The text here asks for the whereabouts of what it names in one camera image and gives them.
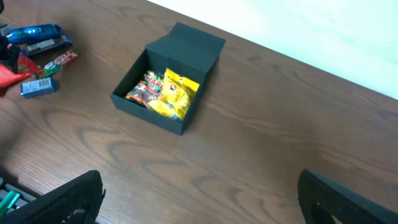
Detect small blue candy box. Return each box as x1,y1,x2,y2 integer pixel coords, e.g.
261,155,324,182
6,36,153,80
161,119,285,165
21,77,58,98

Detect red snack packet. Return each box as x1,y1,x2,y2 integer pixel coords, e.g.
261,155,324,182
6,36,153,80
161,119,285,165
1,53,40,89

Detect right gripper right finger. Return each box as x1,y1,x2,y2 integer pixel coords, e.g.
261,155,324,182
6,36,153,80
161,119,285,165
297,169,397,224

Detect dark blue chocolate bar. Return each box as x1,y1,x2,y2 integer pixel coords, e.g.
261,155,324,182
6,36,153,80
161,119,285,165
22,35,73,57

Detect black gift box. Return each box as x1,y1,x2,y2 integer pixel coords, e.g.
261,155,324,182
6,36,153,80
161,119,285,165
111,22,225,135

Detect blue biscuit bar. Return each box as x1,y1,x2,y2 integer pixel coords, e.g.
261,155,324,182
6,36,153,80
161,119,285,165
6,24,62,44

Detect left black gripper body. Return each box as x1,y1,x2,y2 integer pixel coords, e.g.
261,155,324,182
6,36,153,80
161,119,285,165
1,23,21,73

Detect red green KitKat Milo bar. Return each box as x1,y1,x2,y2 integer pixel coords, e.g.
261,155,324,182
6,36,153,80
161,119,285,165
34,49,79,80

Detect black Haribo gummy bag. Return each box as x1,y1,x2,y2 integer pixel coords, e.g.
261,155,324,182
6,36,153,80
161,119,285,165
124,70,164,108

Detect yellow snack packet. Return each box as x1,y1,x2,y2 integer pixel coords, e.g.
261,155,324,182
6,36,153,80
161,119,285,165
148,68,200,122

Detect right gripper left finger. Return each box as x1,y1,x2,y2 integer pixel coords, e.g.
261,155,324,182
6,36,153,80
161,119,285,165
1,170,106,224

